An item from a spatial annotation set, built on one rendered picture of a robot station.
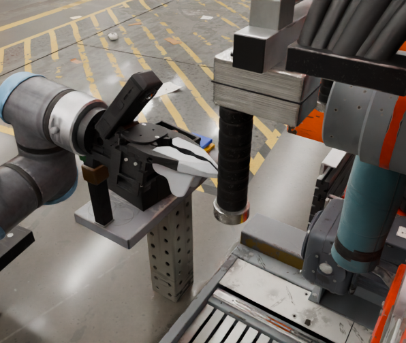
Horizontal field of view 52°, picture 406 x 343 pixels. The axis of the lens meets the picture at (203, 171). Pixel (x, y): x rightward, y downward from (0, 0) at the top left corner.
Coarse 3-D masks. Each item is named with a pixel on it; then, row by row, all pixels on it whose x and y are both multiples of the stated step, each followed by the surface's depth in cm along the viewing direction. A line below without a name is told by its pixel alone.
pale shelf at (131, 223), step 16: (112, 192) 103; (192, 192) 107; (80, 208) 97; (112, 208) 97; (128, 208) 97; (160, 208) 97; (80, 224) 97; (96, 224) 93; (112, 224) 93; (128, 224) 93; (144, 224) 93; (112, 240) 92
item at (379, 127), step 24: (336, 96) 48; (360, 96) 47; (384, 96) 45; (336, 120) 49; (360, 120) 47; (384, 120) 45; (336, 144) 52; (360, 144) 48; (384, 144) 46; (384, 168) 51
